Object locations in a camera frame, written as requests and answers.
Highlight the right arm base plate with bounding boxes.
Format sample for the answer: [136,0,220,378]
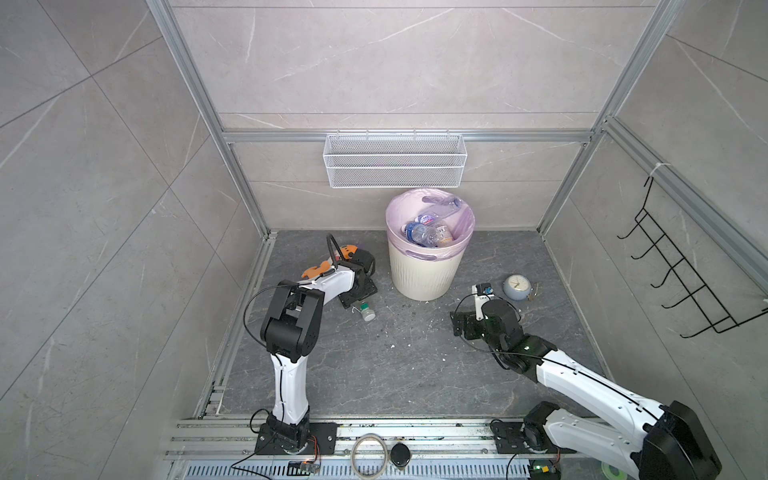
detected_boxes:
[488,419,576,455]

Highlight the cream ribbed trash bin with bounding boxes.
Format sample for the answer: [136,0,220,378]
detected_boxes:
[388,242,464,301]

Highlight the pink plastic bin liner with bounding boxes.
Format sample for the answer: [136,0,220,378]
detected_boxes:
[385,188,476,260]

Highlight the green label square clear bottle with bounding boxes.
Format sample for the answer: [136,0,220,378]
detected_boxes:
[353,302,376,322]

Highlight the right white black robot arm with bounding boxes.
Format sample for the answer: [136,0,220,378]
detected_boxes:
[450,294,722,479]

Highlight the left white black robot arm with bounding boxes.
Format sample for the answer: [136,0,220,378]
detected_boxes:
[260,245,377,449]

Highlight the black wire hook rack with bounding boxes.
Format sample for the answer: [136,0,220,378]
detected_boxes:
[617,176,767,339]

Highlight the clear bottle orange white label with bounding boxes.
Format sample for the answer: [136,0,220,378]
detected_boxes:
[435,224,454,248]

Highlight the orange shark plush toy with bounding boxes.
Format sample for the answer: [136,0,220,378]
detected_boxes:
[302,244,358,280]

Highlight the black round device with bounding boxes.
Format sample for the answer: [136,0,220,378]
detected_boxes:
[389,442,412,470]

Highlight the green tape roll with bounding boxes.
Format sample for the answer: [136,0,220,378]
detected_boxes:
[600,462,629,480]

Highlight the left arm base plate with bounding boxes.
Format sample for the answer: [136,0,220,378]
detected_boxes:
[255,422,339,456]

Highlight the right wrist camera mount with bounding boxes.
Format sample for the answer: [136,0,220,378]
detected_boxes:
[472,282,495,321]

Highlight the Pocari Sweat bottle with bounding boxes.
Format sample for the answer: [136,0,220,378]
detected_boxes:
[404,222,431,247]

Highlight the long clear blue-tint bottle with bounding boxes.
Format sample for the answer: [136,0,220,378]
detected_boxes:
[415,197,463,225]

